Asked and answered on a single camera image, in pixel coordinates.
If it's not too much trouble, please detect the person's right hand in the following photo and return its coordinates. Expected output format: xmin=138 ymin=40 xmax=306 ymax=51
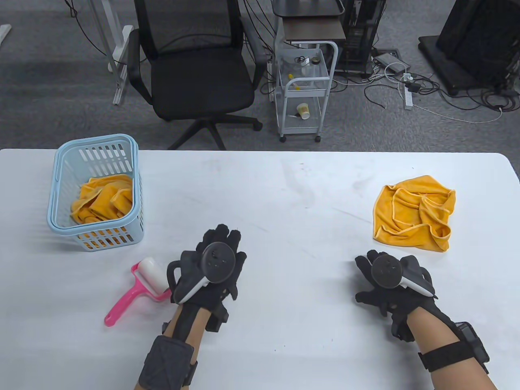
xmin=355 ymin=250 xmax=439 ymax=342

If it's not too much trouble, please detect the person's left hand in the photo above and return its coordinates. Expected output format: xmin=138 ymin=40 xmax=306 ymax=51
xmin=169 ymin=224 xmax=247 ymax=332

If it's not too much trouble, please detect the pink lint roller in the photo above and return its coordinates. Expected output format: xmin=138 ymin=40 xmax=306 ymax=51
xmin=104 ymin=257 xmax=173 ymax=327

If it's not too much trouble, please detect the yellow square towel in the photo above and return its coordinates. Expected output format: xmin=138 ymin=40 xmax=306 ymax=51
xmin=70 ymin=174 xmax=134 ymax=224
xmin=79 ymin=185 xmax=134 ymax=249
xmin=373 ymin=175 xmax=456 ymax=252

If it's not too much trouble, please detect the person's right forearm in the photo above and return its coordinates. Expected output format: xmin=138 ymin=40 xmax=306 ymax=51
xmin=406 ymin=305 xmax=498 ymax=390

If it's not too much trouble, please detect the black left hand controller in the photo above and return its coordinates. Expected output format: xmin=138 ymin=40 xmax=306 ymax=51
xmin=167 ymin=242 xmax=236 ymax=304

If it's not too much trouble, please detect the black hand controller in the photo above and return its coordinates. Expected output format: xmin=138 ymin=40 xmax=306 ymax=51
xmin=167 ymin=242 xmax=236 ymax=304
xmin=370 ymin=252 xmax=435 ymax=299

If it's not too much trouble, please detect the black right hand controller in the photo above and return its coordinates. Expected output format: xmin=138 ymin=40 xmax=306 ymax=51
xmin=370 ymin=252 xmax=435 ymax=299

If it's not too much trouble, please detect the black mesh office chair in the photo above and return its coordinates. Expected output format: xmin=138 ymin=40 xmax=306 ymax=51
xmin=127 ymin=0 xmax=269 ymax=151

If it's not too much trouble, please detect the white rolling cart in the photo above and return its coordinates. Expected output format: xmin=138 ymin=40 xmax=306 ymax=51
xmin=275 ymin=40 xmax=339 ymax=143

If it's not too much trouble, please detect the light blue plastic basket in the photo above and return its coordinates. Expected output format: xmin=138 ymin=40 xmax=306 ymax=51
xmin=48 ymin=134 xmax=144 ymax=252

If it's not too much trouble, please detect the white power strip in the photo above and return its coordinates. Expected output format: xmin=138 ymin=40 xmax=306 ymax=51
xmin=403 ymin=73 xmax=415 ymax=110

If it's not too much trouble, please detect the small dark side table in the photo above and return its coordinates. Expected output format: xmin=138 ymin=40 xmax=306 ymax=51
xmin=271 ymin=0 xmax=347 ymax=42

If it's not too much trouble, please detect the grey power adapter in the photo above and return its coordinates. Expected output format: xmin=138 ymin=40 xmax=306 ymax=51
xmin=373 ymin=52 xmax=410 ymax=74

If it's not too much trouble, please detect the black computer tower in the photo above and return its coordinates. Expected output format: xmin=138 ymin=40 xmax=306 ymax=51
xmin=336 ymin=0 xmax=386 ymax=78

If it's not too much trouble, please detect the black monitor stand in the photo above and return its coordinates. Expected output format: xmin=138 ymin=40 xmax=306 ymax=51
xmin=418 ymin=0 xmax=520 ymax=97

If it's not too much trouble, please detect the black right wrist camera strap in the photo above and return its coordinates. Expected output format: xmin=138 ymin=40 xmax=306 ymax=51
xmin=418 ymin=322 xmax=490 ymax=373

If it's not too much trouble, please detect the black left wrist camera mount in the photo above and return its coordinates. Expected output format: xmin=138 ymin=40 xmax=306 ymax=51
xmin=138 ymin=335 xmax=199 ymax=390

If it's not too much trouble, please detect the white floor cable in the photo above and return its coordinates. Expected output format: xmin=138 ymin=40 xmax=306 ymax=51
xmin=412 ymin=104 xmax=504 ymax=124

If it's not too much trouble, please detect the white metal frame post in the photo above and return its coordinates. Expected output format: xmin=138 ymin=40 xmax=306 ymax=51
xmin=87 ymin=0 xmax=134 ymax=106

